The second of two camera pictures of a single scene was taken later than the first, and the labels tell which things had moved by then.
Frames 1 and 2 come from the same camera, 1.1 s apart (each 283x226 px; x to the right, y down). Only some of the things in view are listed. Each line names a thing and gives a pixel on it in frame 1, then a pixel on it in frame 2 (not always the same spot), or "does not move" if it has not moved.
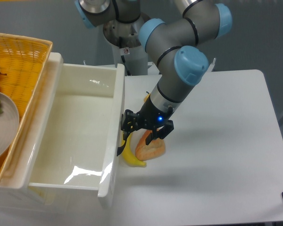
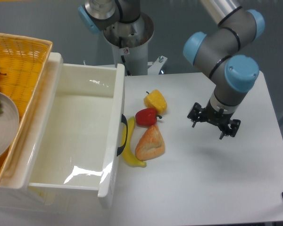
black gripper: x=150 y=117 to x=218 y=117
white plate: x=4 y=127 does not move
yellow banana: x=128 y=154 does not move
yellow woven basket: x=22 y=61 does not move
